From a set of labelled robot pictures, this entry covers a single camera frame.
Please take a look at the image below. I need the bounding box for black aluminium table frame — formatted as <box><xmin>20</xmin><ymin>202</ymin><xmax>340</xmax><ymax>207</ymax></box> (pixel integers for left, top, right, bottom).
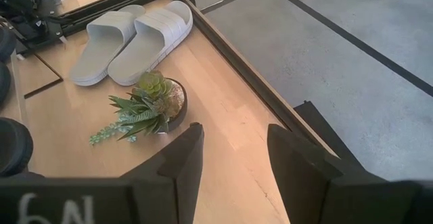
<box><xmin>20</xmin><ymin>0</ymin><xmax>341</xmax><ymax>159</ymax></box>

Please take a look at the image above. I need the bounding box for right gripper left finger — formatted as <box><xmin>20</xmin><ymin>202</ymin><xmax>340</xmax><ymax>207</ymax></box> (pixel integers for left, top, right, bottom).
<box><xmin>119</xmin><ymin>122</ymin><xmax>206</xmax><ymax>224</ymax></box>

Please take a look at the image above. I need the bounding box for black rubber slide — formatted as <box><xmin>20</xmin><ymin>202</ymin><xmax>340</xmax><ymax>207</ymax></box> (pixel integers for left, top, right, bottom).
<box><xmin>0</xmin><ymin>26</ymin><xmax>18</xmax><ymax>63</ymax></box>
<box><xmin>0</xmin><ymin>61</ymin><xmax>12</xmax><ymax>107</ymax></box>
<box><xmin>0</xmin><ymin>116</ymin><xmax>35</xmax><ymax>178</ymax></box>

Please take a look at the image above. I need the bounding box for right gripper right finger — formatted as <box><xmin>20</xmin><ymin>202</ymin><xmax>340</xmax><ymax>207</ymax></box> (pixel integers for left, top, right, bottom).
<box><xmin>266</xmin><ymin>123</ymin><xmax>388</xmax><ymax>224</ymax></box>

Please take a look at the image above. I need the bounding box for potted succulent plant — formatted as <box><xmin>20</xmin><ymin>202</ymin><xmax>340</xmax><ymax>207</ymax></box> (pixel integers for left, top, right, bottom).
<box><xmin>89</xmin><ymin>69</ymin><xmax>189</xmax><ymax>147</ymax></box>

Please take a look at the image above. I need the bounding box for grey rubber slide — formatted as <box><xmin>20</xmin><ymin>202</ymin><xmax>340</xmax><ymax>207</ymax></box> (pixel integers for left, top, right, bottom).
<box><xmin>107</xmin><ymin>0</ymin><xmax>194</xmax><ymax>87</ymax></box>
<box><xmin>68</xmin><ymin>3</ymin><xmax>147</xmax><ymax>87</ymax></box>

